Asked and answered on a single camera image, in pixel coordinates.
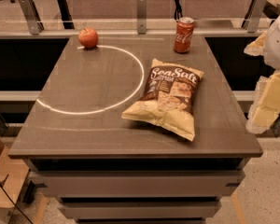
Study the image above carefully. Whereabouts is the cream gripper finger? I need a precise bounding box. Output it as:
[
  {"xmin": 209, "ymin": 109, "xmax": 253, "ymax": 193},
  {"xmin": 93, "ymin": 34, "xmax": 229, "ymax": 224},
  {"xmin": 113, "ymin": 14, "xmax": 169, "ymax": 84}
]
[
  {"xmin": 246, "ymin": 70, "xmax": 280, "ymax": 134},
  {"xmin": 244, "ymin": 33, "xmax": 267, "ymax": 56}
]

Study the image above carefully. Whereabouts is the red coke can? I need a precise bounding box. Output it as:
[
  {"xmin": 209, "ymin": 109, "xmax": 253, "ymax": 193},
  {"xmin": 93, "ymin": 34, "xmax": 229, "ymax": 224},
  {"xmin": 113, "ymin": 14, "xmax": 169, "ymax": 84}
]
[{"xmin": 174, "ymin": 17, "xmax": 194, "ymax": 53}]

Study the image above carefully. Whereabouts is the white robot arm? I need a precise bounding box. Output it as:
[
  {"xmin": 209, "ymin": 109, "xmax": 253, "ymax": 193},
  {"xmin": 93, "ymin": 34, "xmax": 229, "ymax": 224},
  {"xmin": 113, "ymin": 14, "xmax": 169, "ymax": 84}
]
[{"xmin": 244, "ymin": 15, "xmax": 280, "ymax": 134}]

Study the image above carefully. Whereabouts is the sea salt chips bag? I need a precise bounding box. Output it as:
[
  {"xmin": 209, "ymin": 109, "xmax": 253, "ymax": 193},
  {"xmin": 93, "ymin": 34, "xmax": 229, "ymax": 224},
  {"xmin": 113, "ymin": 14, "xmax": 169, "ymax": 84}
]
[{"xmin": 122, "ymin": 59, "xmax": 203, "ymax": 141}]

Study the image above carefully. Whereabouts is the red apple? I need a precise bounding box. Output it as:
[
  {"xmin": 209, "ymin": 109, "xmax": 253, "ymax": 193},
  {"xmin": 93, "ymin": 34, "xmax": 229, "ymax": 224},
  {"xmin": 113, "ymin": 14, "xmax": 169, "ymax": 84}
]
[{"xmin": 78, "ymin": 28, "xmax": 98, "ymax": 49}]

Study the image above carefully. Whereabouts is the grey drawer cabinet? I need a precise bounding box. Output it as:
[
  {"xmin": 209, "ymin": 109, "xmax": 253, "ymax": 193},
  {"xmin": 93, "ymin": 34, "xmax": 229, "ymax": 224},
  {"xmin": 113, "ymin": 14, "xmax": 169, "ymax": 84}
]
[{"xmin": 9, "ymin": 35, "xmax": 262, "ymax": 224}]

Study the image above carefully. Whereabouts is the wooden box at left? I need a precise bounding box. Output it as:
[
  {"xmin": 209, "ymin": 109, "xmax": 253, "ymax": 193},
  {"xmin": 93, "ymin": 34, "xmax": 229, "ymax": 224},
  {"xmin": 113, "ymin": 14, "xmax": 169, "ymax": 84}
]
[{"xmin": 0, "ymin": 129, "xmax": 31, "ymax": 224}]

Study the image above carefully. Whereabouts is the right metal bracket post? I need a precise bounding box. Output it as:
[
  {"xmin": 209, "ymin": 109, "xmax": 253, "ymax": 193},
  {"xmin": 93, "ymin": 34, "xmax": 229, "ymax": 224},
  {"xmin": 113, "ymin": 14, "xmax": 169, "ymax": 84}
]
[{"xmin": 242, "ymin": 0, "xmax": 267, "ymax": 33}]

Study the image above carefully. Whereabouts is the metal bracket post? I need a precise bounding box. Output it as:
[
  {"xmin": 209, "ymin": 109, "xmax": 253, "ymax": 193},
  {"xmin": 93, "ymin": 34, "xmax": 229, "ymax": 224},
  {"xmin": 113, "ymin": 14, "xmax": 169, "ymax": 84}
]
[
  {"xmin": 242, "ymin": 0, "xmax": 267, "ymax": 33},
  {"xmin": 18, "ymin": 0, "xmax": 44, "ymax": 35},
  {"xmin": 136, "ymin": 0, "xmax": 147, "ymax": 35}
]

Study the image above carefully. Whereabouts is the middle metal bracket post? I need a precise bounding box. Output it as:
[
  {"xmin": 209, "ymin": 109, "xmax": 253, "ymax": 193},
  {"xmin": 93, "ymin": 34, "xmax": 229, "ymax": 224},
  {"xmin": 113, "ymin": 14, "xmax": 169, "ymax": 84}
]
[{"xmin": 136, "ymin": 0, "xmax": 147, "ymax": 35}]

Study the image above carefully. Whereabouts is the left metal bracket post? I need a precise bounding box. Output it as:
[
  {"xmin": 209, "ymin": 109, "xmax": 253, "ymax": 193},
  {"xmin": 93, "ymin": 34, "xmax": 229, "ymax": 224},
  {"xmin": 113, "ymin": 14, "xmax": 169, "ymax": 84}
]
[{"xmin": 18, "ymin": 0, "xmax": 44, "ymax": 35}]

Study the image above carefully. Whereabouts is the black floor cable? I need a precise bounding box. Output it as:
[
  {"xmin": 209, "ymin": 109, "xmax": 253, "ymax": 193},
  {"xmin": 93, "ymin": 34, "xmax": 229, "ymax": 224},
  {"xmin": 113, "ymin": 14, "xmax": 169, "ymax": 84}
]
[{"xmin": 0, "ymin": 168, "xmax": 35, "ymax": 224}]

